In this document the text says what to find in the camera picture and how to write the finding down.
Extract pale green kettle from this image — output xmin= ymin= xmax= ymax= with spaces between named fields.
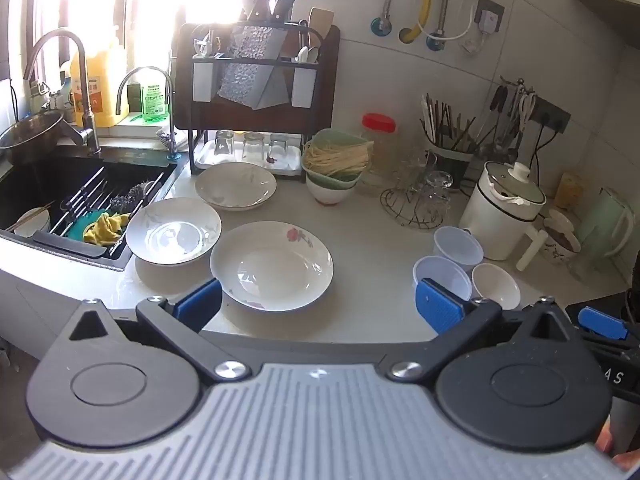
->
xmin=575 ymin=187 xmax=635 ymax=281

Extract small white ceramic bowl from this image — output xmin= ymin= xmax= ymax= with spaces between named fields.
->
xmin=471 ymin=263 xmax=522 ymax=311

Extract green bowl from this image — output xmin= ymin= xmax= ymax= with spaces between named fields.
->
xmin=301 ymin=129 xmax=375 ymax=192

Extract yellow oil bottle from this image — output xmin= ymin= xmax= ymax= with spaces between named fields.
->
xmin=70 ymin=45 xmax=130 ymax=128

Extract patterned ceramic cup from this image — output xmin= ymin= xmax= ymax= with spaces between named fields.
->
xmin=540 ymin=209 xmax=582 ymax=263

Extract green detergent bottle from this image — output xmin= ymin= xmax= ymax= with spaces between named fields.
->
xmin=141 ymin=72 xmax=171 ymax=123

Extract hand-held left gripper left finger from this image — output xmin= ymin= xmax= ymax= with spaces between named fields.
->
xmin=65 ymin=278 xmax=252 ymax=385

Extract sink drain rack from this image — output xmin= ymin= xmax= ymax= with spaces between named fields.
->
xmin=32 ymin=165 xmax=166 ymax=261

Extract white cloth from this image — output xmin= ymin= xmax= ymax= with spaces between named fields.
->
xmin=492 ymin=180 xmax=546 ymax=209

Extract white plate with pink flower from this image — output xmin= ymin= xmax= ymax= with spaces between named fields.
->
xmin=210 ymin=221 xmax=334 ymax=312

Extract black kitchen sink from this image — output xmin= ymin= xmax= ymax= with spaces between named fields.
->
xmin=0 ymin=152 xmax=180 ymax=273

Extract dry noodles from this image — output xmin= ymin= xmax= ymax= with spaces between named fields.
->
xmin=304 ymin=141 xmax=373 ymax=177

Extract yellow cloth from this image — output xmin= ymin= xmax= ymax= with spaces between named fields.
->
xmin=82 ymin=211 xmax=132 ymax=247

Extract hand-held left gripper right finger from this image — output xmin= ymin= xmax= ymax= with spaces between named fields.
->
xmin=382 ymin=278 xmax=581 ymax=384

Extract teal scrubber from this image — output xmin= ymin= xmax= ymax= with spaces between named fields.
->
xmin=66 ymin=205 xmax=108 ymax=241

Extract clear jar with red lid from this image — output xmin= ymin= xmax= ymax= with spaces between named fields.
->
xmin=361 ymin=113 xmax=398 ymax=181

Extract white bowl with brown base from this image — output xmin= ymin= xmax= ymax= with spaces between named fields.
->
xmin=306 ymin=180 xmax=358 ymax=206

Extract yellow gas hose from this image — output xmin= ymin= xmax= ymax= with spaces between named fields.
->
xmin=399 ymin=0 xmax=435 ymax=43

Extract black wall outlet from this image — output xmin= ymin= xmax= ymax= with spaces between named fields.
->
xmin=530 ymin=97 xmax=572 ymax=133

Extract white bowl with chopsticks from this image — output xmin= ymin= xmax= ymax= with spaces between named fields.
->
xmin=5 ymin=200 xmax=56 ymax=238

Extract black power cable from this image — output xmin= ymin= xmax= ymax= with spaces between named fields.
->
xmin=531 ymin=122 xmax=547 ymax=171

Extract white drip tray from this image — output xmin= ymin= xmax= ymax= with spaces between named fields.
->
xmin=194 ymin=139 xmax=306 ymax=177

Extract white plate with grey leaves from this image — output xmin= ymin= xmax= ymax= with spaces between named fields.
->
xmin=125 ymin=197 xmax=222 ymax=265

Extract small steel faucet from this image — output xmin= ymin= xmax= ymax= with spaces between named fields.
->
xmin=115 ymin=66 xmax=179 ymax=158

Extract tall steel faucet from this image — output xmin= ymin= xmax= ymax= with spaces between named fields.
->
xmin=22 ymin=29 xmax=102 ymax=156

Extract white electric cooking pot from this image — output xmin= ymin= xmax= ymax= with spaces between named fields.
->
xmin=459 ymin=160 xmax=549 ymax=272

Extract steel pot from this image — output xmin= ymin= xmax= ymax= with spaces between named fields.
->
xmin=0 ymin=112 xmax=66 ymax=166

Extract white wall plug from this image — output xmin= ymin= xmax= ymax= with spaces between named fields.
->
xmin=472 ymin=0 xmax=506 ymax=36

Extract row of hanging utensils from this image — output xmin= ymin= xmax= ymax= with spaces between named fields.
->
xmin=477 ymin=76 xmax=538 ymax=161

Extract black metal kitchen rack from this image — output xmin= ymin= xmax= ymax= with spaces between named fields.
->
xmin=170 ymin=20 xmax=333 ymax=183

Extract white plate with faint pattern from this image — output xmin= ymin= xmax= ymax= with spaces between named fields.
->
xmin=194 ymin=162 xmax=277 ymax=212

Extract steel wool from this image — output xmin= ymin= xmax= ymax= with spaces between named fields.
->
xmin=109 ymin=182 xmax=151 ymax=213

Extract translucent plastic bowl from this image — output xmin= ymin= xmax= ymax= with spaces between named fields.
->
xmin=413 ymin=256 xmax=473 ymax=306
xmin=433 ymin=226 xmax=484 ymax=273

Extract person's right hand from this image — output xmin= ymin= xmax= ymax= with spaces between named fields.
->
xmin=597 ymin=422 xmax=640 ymax=477

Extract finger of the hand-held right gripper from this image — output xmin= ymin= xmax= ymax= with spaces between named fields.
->
xmin=567 ymin=305 xmax=640 ymax=361

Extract wooden spatula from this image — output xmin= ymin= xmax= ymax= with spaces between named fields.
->
xmin=306 ymin=7 xmax=335 ymax=58

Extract textured clear glass cup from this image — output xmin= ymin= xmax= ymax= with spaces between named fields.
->
xmin=417 ymin=171 xmax=453 ymax=218

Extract white utensil caddy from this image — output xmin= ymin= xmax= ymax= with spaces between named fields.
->
xmin=291 ymin=62 xmax=319 ymax=108
xmin=192 ymin=57 xmax=223 ymax=102

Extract long metal hose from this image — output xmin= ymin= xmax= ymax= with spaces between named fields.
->
xmin=427 ymin=0 xmax=493 ymax=51

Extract yellow sponge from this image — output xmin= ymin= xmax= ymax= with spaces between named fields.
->
xmin=557 ymin=172 xmax=586 ymax=211

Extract dark wooden cutting board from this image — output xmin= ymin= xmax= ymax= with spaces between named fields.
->
xmin=172 ymin=22 xmax=342 ymax=131

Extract wire cup rack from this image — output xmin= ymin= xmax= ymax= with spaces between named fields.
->
xmin=381 ymin=157 xmax=447 ymax=229

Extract textured metal cutting board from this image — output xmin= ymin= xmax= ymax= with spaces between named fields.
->
xmin=217 ymin=22 xmax=288 ymax=111

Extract glass lid with white knob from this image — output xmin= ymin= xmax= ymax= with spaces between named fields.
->
xmin=484 ymin=161 xmax=547 ymax=207

